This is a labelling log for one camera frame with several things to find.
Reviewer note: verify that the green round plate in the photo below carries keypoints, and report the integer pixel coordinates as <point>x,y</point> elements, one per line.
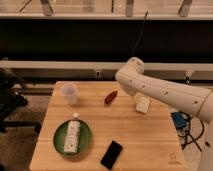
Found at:
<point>60,134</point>

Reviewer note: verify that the black office chair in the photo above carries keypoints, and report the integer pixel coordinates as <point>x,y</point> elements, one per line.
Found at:
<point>11,89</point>

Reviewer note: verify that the red pepper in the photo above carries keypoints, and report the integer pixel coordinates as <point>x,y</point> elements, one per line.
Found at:
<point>110,97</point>

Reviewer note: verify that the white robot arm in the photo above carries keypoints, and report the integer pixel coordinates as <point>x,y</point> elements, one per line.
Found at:
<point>196,101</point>

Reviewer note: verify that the translucent plastic cup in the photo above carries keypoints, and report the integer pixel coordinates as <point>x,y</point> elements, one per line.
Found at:
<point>70,93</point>

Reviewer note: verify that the white plastic bottle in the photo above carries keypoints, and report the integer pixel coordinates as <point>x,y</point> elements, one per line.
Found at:
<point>72,135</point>

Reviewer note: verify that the blue connector box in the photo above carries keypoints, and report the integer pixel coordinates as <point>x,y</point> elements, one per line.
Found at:
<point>178,120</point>

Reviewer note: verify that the white rectangular sponge block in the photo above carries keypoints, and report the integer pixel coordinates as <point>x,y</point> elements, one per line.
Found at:
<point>143,105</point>

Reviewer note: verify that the white wall outlet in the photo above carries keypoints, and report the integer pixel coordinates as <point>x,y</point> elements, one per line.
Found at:
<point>98,74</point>

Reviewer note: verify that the black smartphone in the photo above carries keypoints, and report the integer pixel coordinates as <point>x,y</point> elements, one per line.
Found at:
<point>111,155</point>

